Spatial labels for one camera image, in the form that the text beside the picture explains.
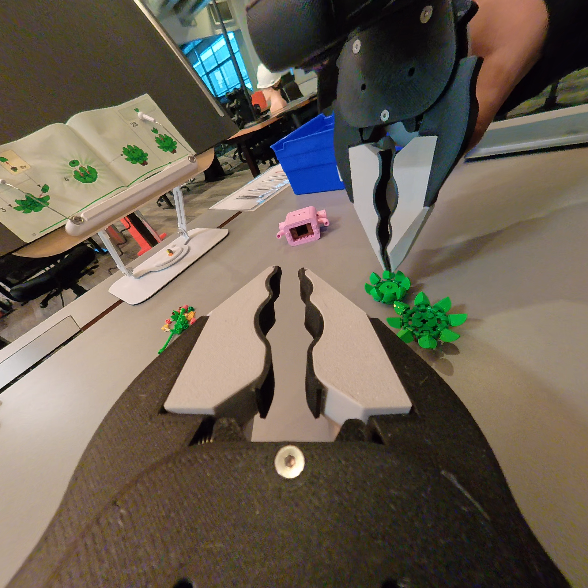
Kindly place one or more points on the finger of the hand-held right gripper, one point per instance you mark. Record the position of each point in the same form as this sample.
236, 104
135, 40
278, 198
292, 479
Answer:
365, 183
415, 183

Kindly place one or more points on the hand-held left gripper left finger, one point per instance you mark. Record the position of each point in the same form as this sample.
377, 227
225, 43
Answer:
220, 363

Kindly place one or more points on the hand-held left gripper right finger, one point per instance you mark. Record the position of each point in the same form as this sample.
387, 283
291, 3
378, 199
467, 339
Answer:
358, 363

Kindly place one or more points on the large green brick leaf rosette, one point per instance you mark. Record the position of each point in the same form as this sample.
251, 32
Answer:
425, 321

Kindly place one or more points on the small green brick leaf rosette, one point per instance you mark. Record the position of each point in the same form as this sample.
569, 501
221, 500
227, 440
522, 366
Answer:
388, 289

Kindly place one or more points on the person's right hand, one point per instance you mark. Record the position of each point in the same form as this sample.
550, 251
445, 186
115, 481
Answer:
510, 41

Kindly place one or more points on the pile of small flower bricks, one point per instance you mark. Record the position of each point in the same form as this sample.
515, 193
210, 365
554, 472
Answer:
180, 319

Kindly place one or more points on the blue plastic bin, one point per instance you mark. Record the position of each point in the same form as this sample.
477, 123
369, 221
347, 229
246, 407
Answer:
307, 160

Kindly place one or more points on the pink toy brick pot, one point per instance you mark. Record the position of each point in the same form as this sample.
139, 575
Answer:
303, 216

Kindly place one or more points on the laminated paper sheet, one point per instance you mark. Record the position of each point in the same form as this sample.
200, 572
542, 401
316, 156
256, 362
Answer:
252, 193

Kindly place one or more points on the wooden top office desk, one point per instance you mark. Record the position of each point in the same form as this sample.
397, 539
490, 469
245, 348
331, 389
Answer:
271, 118

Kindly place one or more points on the white book stand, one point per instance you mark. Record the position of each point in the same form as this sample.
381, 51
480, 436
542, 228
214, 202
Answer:
193, 243

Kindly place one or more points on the mannequin head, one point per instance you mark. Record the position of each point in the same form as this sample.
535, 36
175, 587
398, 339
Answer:
275, 99

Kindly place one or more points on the white hard hat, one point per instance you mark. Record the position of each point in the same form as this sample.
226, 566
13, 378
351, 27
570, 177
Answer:
266, 76

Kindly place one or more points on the red orange floor cone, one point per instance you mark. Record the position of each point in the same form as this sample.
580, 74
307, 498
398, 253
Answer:
142, 234

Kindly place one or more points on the black office chair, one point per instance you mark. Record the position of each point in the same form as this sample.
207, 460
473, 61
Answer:
50, 275

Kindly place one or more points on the open instruction booklet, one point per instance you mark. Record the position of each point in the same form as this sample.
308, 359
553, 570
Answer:
92, 138

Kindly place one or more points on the dark grey board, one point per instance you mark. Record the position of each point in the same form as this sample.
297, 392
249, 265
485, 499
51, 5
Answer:
92, 55

